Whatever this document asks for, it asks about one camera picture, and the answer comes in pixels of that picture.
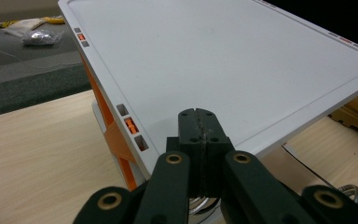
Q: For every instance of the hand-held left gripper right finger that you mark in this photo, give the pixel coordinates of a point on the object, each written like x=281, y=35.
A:
x=216, y=140

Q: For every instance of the clear plastic bag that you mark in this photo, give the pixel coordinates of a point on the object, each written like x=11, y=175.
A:
x=40, y=37

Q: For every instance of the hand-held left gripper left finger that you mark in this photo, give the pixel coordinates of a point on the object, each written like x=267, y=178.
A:
x=189, y=133

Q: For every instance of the white two-tier shoe rack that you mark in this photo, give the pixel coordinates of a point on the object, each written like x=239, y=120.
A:
x=214, y=56

